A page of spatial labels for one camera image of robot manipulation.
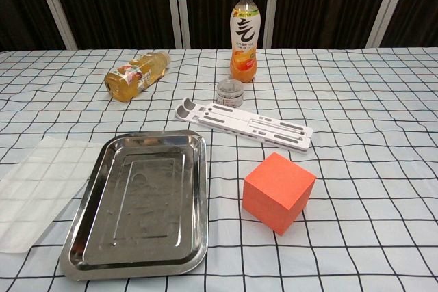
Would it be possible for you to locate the small clear round container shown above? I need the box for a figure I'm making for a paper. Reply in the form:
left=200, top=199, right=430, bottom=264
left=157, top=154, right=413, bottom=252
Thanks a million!
left=215, top=79, right=245, bottom=108

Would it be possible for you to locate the orange foam cube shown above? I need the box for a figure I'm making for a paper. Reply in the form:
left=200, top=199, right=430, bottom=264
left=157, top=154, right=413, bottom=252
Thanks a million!
left=242, top=152, right=317, bottom=237

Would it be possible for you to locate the white folding laptop stand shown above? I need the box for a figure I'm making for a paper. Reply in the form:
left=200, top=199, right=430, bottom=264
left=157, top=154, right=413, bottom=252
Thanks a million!
left=174, top=98, right=314, bottom=154

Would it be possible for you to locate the upright orange soda bottle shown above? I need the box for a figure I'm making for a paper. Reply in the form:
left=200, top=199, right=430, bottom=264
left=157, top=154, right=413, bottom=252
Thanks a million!
left=229, top=0, right=260, bottom=83

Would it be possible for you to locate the metal tray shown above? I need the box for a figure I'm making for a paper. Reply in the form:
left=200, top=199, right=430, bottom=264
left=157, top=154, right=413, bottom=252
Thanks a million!
left=59, top=129, right=210, bottom=274

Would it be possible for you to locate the white cloth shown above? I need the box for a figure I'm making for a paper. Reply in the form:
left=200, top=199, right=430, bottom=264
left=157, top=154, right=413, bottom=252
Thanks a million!
left=0, top=135, right=103, bottom=254

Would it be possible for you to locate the checkered blue tablecloth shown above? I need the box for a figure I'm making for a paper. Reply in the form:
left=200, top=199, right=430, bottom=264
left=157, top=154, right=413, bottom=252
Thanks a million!
left=0, top=45, right=438, bottom=292

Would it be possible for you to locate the yellow juice bottle lying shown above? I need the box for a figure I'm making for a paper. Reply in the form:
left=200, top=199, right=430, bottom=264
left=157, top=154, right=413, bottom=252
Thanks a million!
left=104, top=50, right=172, bottom=103

